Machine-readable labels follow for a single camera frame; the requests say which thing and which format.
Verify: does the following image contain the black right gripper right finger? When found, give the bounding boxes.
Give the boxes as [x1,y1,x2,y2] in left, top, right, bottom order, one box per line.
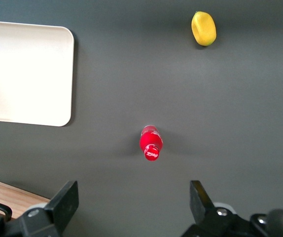
[180,180,255,237]

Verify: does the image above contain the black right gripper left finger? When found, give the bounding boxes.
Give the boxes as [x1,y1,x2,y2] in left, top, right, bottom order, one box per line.
[7,180,79,237]

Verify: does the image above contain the red coke bottle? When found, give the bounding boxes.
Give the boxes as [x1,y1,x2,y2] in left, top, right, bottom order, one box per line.
[139,124,164,162]

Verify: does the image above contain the white rectangular tray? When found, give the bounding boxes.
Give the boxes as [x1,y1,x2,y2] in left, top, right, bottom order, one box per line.
[0,19,75,127]

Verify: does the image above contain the yellow lemon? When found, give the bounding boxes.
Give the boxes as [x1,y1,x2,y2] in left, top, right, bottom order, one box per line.
[191,11,217,47]

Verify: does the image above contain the wooden drawer cabinet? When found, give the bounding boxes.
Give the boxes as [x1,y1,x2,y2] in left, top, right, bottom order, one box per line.
[0,176,51,220]

